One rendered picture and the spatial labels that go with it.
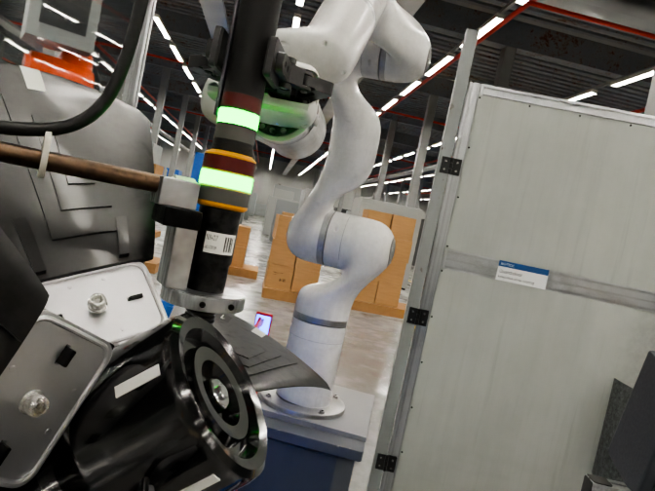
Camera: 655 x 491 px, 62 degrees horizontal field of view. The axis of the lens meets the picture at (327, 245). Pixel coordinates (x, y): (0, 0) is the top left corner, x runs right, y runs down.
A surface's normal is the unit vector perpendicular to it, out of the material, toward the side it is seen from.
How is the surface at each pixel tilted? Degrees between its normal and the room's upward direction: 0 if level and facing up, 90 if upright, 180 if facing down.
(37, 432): 94
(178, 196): 90
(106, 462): 89
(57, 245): 49
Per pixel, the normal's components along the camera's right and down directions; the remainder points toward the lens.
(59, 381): 0.82, 0.26
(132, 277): 0.35, -0.58
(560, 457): -0.08, 0.04
